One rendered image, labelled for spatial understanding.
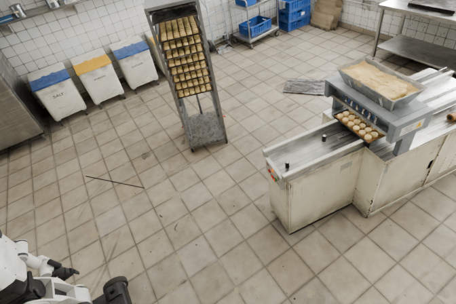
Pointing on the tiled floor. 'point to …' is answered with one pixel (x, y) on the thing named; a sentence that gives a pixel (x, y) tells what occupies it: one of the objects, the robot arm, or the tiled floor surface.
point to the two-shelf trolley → (259, 15)
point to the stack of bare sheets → (305, 86)
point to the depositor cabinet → (368, 208)
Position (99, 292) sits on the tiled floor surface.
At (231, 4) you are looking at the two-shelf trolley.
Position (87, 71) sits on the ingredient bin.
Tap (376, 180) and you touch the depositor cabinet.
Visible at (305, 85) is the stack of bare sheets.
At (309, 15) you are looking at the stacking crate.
